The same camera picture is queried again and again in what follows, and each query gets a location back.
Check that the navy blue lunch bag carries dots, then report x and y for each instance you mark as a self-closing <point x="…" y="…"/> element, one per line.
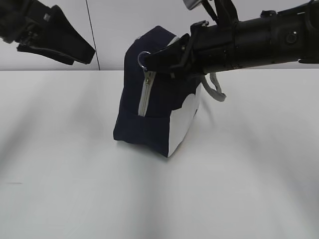
<point x="156" y="110"/>

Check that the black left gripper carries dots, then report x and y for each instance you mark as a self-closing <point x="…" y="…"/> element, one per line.
<point x="46" y="30"/>

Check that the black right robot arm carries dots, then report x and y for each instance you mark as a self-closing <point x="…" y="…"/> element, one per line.
<point x="290" y="35"/>

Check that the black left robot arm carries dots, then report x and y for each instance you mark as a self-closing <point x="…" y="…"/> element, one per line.
<point x="11" y="22"/>

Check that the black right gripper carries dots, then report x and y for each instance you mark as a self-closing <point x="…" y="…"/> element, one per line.
<point x="205" y="50"/>

